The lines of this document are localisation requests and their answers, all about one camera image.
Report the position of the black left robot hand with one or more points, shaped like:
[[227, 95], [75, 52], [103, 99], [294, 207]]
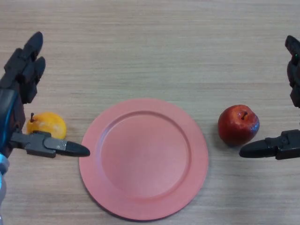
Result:
[[14, 103]]

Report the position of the yellow pear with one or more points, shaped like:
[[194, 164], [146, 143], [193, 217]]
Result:
[[48, 123]]

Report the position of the pink round plate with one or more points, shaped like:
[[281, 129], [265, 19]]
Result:
[[145, 161]]

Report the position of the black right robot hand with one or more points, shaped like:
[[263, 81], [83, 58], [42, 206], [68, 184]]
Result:
[[288, 145]]

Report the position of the red apple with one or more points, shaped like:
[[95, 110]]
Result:
[[234, 131]]

